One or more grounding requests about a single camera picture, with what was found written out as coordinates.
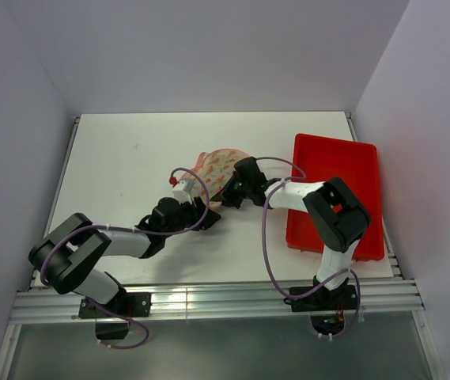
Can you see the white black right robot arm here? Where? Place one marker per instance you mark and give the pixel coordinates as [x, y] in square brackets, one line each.
[340, 219]

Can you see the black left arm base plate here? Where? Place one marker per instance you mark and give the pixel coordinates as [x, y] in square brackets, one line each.
[114, 320]

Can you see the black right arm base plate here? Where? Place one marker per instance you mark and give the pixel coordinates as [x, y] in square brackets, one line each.
[342, 299]

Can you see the pink mesh laundry bag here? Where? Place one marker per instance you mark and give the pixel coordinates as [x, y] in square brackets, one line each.
[214, 169]

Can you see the red plastic tray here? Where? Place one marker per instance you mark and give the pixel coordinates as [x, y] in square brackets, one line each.
[356, 163]

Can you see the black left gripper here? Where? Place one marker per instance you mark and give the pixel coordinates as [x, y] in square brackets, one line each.
[197, 211]

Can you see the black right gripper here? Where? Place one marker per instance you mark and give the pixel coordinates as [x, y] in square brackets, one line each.
[226, 198]

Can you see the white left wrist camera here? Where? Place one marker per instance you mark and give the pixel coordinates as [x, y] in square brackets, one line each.
[181, 189]

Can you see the aluminium rail frame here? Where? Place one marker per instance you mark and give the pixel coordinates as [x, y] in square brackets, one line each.
[392, 332]

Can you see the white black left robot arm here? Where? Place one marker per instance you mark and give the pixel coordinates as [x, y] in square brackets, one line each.
[66, 258]

